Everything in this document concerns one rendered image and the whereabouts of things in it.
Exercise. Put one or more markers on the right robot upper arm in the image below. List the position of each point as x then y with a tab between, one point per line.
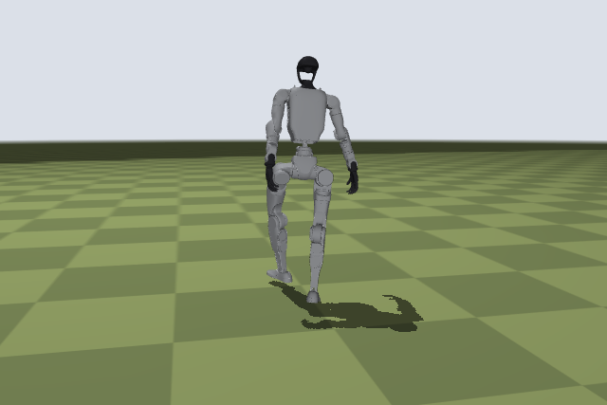
333	104

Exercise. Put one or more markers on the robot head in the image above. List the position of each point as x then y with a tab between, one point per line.
307	64

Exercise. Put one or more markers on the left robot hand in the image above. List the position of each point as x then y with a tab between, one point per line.
269	173

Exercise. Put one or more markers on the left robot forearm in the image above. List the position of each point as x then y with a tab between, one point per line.
272	140

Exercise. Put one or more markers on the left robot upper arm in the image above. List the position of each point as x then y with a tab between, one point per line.
278	108

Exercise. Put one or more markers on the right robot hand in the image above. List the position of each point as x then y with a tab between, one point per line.
353	178

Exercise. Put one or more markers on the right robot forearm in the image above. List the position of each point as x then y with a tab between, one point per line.
347	150

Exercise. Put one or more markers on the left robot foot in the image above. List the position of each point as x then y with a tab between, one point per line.
284	277

